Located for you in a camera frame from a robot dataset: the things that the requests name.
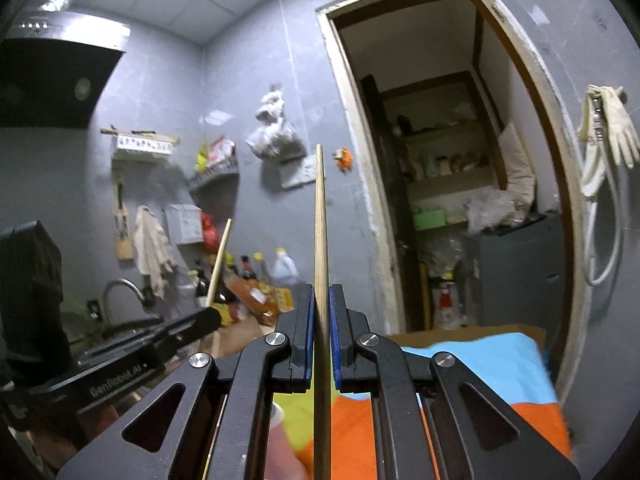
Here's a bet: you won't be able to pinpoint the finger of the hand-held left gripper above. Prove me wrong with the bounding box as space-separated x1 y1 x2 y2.
100 306 222 358

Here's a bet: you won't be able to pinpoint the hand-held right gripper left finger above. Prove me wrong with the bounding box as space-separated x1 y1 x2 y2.
57 284 316 480

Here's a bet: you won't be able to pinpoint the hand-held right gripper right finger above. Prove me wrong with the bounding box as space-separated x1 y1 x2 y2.
327 284 583 480

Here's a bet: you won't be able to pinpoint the wooden chopstick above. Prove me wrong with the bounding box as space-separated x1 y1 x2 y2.
206 218 233 308
312 143 335 480

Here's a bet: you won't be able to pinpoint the clear jug with yellow cap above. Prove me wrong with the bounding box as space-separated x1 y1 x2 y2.
271 247 302 287

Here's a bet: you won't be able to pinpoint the metal faucet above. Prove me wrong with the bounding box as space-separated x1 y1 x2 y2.
101 279 154 327

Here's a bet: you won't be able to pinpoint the hanging white cloth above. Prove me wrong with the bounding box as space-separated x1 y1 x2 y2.
131 205 177 302

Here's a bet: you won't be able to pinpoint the red plastic bag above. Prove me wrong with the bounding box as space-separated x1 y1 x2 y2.
201 212 222 254

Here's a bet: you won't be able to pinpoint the hanging wooden brush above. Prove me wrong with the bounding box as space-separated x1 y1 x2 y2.
114 182 136 262

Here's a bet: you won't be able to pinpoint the red and white bottle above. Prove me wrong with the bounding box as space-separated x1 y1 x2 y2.
433 280 462 332

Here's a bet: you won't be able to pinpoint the green box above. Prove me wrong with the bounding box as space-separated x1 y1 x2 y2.
414 209 447 232

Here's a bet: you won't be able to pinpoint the multicoloured tablecloth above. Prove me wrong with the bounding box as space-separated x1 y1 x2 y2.
272 332 573 480

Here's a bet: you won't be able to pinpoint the wooden closet shelves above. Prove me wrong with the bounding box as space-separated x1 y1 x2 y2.
379 72 510 203

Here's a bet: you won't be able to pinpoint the grey storage box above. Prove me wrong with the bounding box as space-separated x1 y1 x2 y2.
469 212 567 330

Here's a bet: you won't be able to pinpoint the crumpled clear plastic bag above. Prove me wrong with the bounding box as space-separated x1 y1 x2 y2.
464 192 532 237

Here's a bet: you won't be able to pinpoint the hanging plastic bags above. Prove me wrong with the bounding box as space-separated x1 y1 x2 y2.
245 85 308 162

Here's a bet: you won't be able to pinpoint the black range hood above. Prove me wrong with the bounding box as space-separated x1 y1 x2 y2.
0 10 132 129

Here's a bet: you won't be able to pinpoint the white sack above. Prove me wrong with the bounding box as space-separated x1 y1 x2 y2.
497 121 537 207

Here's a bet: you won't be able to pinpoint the pale rubber glove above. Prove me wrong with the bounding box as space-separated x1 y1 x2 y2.
577 85 607 198

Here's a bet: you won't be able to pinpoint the cream rubber glove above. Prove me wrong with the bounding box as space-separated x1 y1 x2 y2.
601 86 640 169

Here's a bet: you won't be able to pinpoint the white wall box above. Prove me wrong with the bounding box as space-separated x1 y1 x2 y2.
167 203 204 247

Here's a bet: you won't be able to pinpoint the wire corner shelf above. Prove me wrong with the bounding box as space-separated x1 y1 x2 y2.
187 155 242 197

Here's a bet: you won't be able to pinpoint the white wall rack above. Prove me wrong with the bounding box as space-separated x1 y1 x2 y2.
101 127 181 164

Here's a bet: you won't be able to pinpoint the white hose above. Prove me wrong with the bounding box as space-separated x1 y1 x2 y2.
580 150 627 287

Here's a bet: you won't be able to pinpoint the wooden door frame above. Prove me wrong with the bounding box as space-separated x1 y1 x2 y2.
316 0 590 411

